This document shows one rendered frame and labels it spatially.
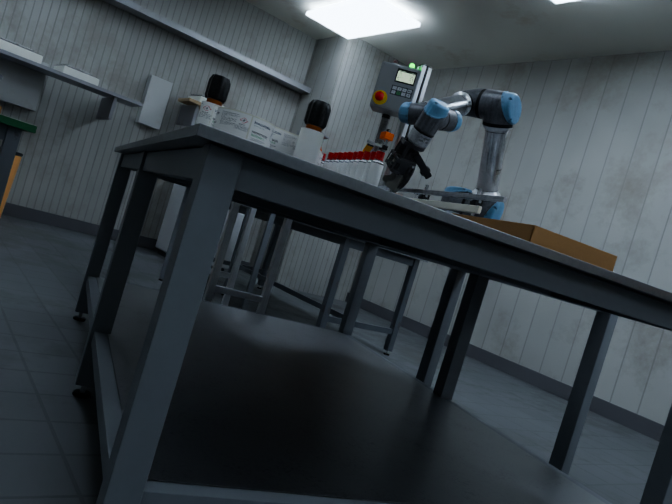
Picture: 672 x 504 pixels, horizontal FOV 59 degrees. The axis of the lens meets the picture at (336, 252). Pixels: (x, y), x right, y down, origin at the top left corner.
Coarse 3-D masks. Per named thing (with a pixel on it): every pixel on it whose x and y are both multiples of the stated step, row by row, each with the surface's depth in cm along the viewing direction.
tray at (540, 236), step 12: (468, 216) 145; (504, 228) 132; (516, 228) 129; (528, 228) 126; (540, 228) 125; (528, 240) 125; (540, 240) 125; (552, 240) 127; (564, 240) 128; (564, 252) 129; (576, 252) 130; (588, 252) 131; (600, 252) 133; (600, 264) 133; (612, 264) 135
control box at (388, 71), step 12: (384, 72) 242; (396, 72) 241; (420, 72) 240; (384, 84) 242; (396, 84) 241; (372, 96) 243; (384, 96) 242; (396, 96) 241; (372, 108) 247; (384, 108) 242; (396, 108) 241
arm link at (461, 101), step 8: (480, 88) 232; (448, 96) 225; (456, 96) 226; (464, 96) 228; (472, 96) 230; (408, 104) 208; (416, 104) 207; (424, 104) 209; (448, 104) 219; (456, 104) 222; (464, 104) 227; (472, 104) 229; (400, 112) 209; (408, 112) 207; (416, 112) 205; (464, 112) 230; (472, 112) 232; (400, 120) 211; (408, 120) 208; (416, 120) 206
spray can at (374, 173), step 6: (378, 156) 223; (372, 162) 223; (378, 162) 222; (372, 168) 223; (378, 168) 222; (372, 174) 222; (378, 174) 223; (366, 180) 223; (372, 180) 222; (378, 180) 223
